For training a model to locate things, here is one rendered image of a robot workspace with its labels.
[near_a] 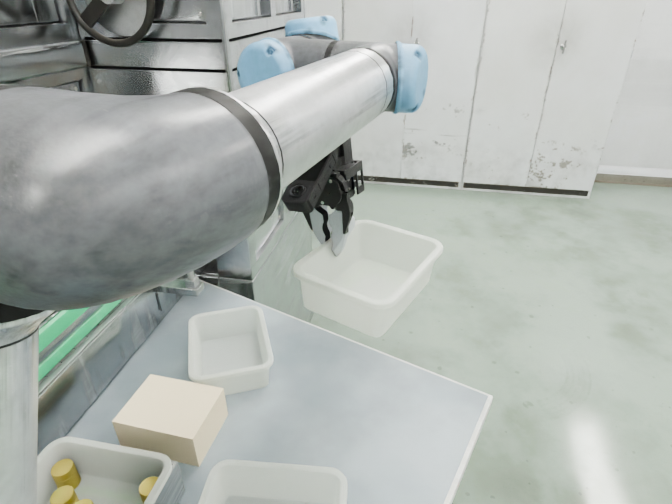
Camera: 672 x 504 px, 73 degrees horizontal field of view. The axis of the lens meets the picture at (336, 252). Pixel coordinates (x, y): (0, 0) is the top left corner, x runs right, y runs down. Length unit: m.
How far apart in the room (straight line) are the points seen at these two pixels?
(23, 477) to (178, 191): 0.25
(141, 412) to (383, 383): 0.49
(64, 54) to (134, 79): 0.15
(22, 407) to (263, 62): 0.41
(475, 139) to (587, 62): 0.92
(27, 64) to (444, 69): 3.11
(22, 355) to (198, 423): 0.58
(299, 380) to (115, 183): 0.86
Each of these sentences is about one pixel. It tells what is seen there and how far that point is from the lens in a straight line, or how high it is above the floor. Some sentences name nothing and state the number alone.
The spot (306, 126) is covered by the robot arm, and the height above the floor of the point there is 1.41.
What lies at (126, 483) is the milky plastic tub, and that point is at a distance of 0.94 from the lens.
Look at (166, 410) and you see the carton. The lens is 0.94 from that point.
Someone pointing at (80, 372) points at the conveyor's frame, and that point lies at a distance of 1.06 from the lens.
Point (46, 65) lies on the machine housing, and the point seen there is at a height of 1.36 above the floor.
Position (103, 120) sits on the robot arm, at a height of 1.45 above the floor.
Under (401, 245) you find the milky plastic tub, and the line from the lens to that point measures 0.82.
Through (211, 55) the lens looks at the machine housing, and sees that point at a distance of 1.18.
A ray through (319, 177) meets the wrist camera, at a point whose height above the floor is 1.26.
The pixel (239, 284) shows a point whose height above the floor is 0.73.
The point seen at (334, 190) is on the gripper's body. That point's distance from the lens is 0.71.
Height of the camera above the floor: 1.50
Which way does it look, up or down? 30 degrees down
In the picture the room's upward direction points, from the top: straight up
